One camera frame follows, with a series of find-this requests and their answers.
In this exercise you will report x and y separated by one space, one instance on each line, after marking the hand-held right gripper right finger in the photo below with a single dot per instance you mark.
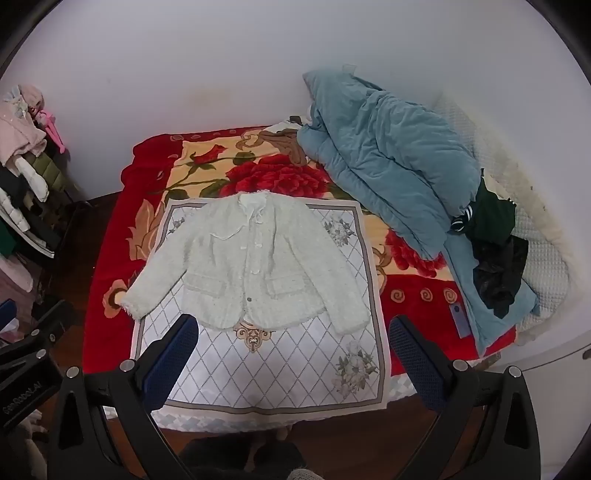
415 360

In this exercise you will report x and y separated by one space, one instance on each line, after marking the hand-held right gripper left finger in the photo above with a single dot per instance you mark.
171 355

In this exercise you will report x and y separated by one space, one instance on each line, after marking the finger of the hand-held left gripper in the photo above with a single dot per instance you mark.
41 330

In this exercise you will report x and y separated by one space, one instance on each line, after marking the white fuzzy jacket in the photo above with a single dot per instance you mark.
231 258

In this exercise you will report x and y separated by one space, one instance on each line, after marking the blue smartphone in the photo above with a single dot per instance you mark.
458 319

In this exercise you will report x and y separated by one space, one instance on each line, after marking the person's dark pants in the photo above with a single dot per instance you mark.
231 459

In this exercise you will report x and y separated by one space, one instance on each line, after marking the white diamond-patterned cloth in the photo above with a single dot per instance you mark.
295 360

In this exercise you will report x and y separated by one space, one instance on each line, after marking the black garment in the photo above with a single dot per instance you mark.
501 272

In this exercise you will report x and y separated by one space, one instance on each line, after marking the white puffer garment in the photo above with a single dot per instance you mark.
32 177

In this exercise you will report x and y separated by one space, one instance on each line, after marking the dark green garment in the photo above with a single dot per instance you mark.
494 217

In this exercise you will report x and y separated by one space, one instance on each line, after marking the olive puffer jacket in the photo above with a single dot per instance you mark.
51 166

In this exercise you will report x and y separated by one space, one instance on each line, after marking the pink hanger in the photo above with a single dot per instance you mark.
53 131

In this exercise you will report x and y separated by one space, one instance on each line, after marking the pink garment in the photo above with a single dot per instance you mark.
21 129

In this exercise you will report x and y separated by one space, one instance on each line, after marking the red floral blanket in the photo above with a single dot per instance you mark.
152 152

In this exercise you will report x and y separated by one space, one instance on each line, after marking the blue quilt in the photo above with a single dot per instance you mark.
392 152

